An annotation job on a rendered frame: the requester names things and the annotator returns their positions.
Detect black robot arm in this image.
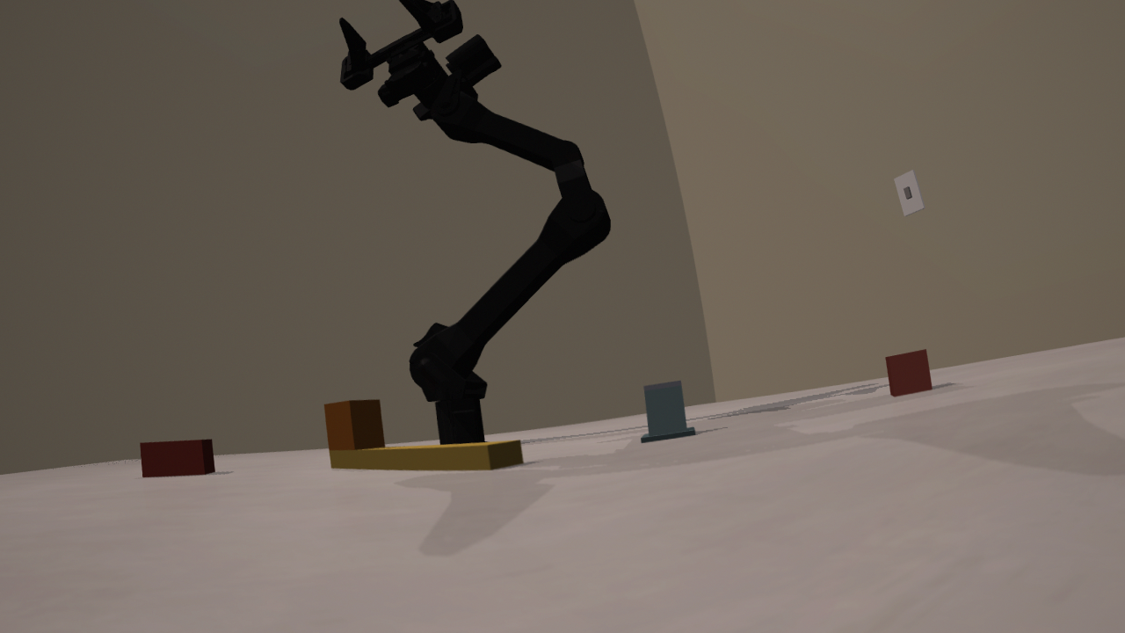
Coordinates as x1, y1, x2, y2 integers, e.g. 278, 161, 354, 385
378, 34, 611, 445

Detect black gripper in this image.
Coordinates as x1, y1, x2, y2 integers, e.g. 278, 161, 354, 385
339, 0, 464, 91

